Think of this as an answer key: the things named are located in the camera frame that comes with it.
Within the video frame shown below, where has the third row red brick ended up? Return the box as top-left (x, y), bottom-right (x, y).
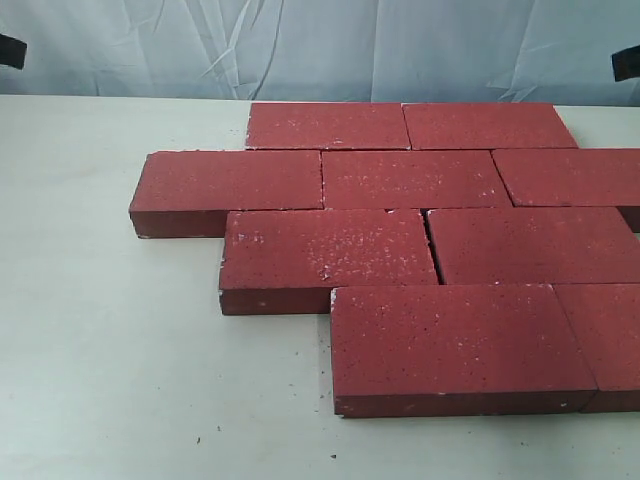
top-left (427, 207), bottom-right (639, 285)

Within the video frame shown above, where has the second row right red brick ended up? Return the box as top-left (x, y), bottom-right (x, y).
top-left (492, 148), bottom-right (639, 233)

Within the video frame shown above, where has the red brick with white scuffs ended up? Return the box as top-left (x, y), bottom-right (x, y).
top-left (219, 209), bottom-right (438, 316)

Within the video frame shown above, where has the large front red brick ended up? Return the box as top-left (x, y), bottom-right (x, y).
top-left (129, 150), bottom-right (323, 239)

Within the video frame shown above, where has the far right edge red brick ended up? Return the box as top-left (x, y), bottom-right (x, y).
top-left (554, 284), bottom-right (639, 413)

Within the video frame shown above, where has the white fabric backdrop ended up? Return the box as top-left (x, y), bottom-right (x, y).
top-left (1, 1), bottom-right (639, 106)

